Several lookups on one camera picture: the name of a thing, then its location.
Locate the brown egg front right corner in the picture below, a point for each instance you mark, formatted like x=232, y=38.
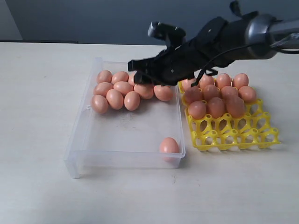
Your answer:
x=169, y=146

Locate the black object behind table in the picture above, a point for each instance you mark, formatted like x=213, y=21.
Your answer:
x=40, y=41

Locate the brown egg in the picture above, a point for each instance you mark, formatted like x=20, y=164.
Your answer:
x=99, y=104
x=210, y=91
x=235, y=106
x=228, y=91
x=119, y=76
x=131, y=79
x=193, y=94
x=104, y=76
x=197, y=109

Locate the brown egg placed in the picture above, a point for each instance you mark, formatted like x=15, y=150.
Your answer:
x=223, y=80
x=205, y=81
x=186, y=84

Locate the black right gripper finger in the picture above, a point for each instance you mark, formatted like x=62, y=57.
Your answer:
x=143, y=77
x=146, y=64

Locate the clear plastic bin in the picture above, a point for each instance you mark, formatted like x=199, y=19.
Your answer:
x=121, y=138

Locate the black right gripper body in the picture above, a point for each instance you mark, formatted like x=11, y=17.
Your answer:
x=173, y=65

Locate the yellow plastic egg tray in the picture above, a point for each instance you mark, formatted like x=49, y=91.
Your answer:
x=251, y=131

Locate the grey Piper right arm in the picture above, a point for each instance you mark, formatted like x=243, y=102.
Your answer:
x=218, y=44

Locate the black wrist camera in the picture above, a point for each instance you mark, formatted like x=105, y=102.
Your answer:
x=173, y=36

